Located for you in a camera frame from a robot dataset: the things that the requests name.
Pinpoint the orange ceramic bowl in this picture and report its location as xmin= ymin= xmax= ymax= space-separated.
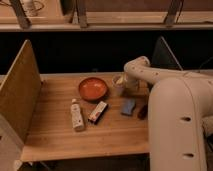
xmin=78 ymin=77 xmax=108 ymax=101

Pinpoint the white squeeze bottle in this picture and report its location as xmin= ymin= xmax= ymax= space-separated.
xmin=71 ymin=99 xmax=85 ymax=132

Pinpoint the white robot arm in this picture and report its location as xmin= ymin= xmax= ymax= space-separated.
xmin=124 ymin=56 xmax=213 ymax=171

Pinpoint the left wooden side panel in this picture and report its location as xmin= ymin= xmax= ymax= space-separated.
xmin=0 ymin=40 xmax=42 ymax=153

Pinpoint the small red white box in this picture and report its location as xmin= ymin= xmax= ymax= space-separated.
xmin=88 ymin=101 xmax=108 ymax=124

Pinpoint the blue sponge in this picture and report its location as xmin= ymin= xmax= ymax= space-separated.
xmin=121 ymin=99 xmax=136 ymax=116

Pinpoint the white container on shelf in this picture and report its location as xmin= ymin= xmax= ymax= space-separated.
xmin=23 ymin=0 xmax=37 ymax=17

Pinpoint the right dark side panel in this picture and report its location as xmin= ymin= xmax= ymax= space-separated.
xmin=151 ymin=36 xmax=182 ymax=70

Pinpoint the background wooden shelf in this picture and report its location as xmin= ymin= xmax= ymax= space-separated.
xmin=0 ymin=0 xmax=213 ymax=32

